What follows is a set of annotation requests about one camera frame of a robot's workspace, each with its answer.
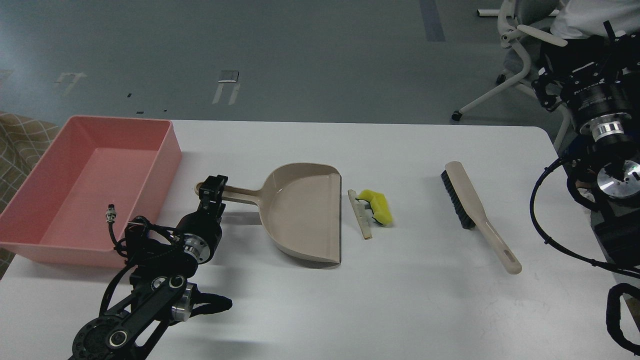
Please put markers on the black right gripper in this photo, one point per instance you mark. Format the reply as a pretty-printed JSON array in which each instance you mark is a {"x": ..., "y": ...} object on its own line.
[{"x": 595, "y": 94}]

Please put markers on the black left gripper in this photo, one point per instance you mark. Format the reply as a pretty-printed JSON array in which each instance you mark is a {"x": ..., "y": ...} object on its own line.
[{"x": 201, "y": 230}]

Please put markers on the beige plastic dustpan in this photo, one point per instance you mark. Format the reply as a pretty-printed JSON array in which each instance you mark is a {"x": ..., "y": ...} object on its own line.
[{"x": 300, "y": 208}]

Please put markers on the beige hand brush black bristles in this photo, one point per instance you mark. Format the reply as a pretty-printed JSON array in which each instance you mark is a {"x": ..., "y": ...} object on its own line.
[{"x": 471, "y": 213}]

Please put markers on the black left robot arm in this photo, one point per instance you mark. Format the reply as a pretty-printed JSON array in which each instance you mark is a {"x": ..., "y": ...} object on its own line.
[{"x": 153, "y": 292}]

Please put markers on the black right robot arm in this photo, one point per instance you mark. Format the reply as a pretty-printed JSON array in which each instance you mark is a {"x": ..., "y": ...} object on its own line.
[{"x": 604, "y": 178}]

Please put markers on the pink plastic bin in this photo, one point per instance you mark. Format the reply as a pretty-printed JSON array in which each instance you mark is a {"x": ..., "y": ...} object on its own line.
[{"x": 58, "y": 215}]

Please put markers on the seated person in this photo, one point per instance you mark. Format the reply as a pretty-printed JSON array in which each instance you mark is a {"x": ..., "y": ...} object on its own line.
[{"x": 581, "y": 24}]

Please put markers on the white office chair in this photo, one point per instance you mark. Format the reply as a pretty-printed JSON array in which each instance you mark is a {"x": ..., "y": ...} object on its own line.
[{"x": 519, "y": 35}]

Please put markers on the silver floor plate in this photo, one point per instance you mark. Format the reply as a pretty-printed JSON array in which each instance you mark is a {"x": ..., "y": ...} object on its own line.
[{"x": 229, "y": 76}]

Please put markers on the beige patterned cloth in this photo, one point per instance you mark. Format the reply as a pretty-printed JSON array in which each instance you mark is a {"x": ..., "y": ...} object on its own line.
[{"x": 23, "y": 141}]

